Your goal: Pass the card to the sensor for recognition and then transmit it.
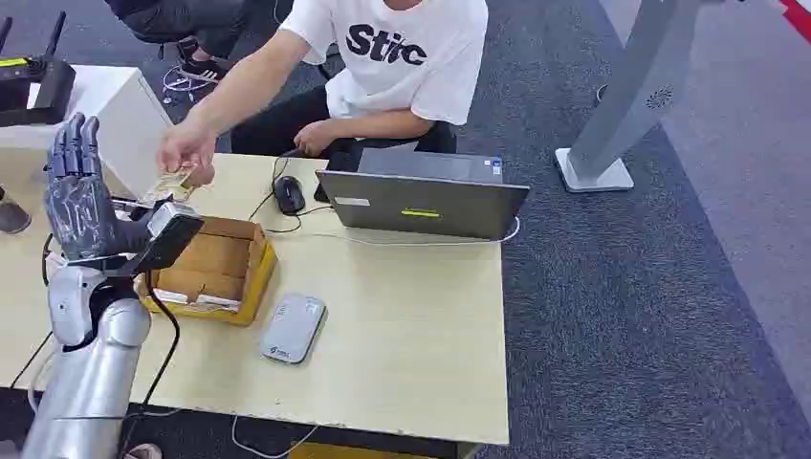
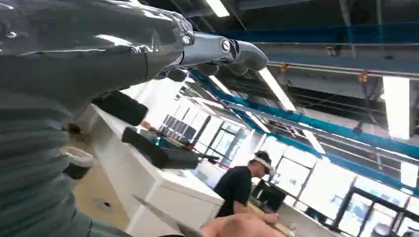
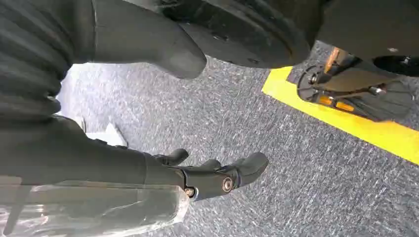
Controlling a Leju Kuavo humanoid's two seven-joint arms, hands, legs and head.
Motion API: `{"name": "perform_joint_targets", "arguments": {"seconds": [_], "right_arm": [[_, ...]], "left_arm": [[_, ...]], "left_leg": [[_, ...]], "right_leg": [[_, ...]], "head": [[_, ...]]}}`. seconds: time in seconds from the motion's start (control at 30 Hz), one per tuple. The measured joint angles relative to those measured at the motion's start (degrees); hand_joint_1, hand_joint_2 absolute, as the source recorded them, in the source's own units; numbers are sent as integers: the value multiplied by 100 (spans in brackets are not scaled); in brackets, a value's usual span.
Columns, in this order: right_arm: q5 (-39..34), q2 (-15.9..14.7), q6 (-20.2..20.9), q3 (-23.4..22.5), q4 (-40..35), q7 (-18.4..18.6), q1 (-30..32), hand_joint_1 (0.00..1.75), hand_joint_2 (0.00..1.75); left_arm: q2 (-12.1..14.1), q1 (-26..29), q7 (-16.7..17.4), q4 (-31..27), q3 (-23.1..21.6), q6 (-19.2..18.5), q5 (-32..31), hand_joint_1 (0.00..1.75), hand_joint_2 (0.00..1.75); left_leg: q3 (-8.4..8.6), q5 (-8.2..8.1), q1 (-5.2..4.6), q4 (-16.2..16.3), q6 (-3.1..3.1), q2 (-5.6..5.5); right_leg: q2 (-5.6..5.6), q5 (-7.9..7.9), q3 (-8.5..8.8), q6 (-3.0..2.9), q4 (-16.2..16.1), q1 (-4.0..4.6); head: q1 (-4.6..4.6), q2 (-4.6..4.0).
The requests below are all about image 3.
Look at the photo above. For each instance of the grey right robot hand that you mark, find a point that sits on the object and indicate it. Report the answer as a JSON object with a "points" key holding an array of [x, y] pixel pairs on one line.
{"points": [[98, 163]]}

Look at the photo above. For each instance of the white paper scrap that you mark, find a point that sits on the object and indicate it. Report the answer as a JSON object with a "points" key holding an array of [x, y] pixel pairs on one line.
{"points": [[109, 136]]}

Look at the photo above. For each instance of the clear plastic cover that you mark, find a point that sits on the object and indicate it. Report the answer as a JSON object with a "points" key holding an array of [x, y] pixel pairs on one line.
{"points": [[98, 212]]}

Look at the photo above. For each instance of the ribbed grey right arm sleeve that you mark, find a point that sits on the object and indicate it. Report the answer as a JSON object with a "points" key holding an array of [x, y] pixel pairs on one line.
{"points": [[29, 59]]}

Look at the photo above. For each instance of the yellow floor tape stripe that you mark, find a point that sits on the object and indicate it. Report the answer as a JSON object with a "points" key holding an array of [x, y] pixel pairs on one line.
{"points": [[366, 129]]}

